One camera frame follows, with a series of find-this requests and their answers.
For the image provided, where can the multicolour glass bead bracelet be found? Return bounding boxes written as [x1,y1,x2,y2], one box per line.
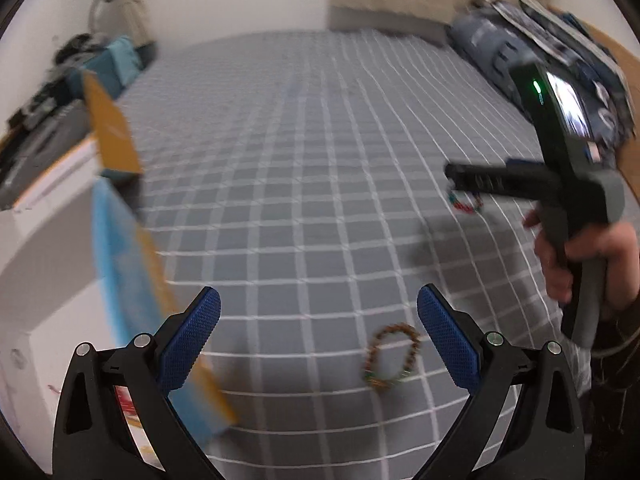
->
[446,186,485,215]

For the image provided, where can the brown wooden bead bracelet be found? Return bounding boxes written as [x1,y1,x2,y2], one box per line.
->
[361,322,422,392]

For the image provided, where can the person's right hand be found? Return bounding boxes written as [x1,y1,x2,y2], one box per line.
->
[534,221,639,320]

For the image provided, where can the blue orange cardboard box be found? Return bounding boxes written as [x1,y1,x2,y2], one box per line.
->
[0,71,239,466]

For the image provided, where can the blue lettered pillow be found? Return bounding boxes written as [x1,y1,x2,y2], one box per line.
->
[447,12,632,146]

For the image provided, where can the patterned folded quilt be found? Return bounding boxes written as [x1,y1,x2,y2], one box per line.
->
[474,0,636,136]

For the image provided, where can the wooden headboard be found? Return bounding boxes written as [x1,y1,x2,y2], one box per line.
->
[549,6,640,191]

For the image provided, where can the grey checked bed sheet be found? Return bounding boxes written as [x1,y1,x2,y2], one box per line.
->
[118,32,560,479]

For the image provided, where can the grey hard case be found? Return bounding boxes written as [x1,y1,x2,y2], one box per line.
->
[1,100,90,210]

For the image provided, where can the black electronics stack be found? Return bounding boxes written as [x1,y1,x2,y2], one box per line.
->
[8,70,73,131]

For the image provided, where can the light blue cloth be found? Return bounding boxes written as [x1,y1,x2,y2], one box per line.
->
[107,35,143,88]

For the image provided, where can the teal suitcase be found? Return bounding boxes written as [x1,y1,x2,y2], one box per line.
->
[66,42,156,100]

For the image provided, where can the black headphones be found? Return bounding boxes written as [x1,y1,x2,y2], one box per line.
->
[53,34,100,65]

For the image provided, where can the tied beige curtain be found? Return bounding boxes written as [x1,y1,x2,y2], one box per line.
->
[120,0,153,47]

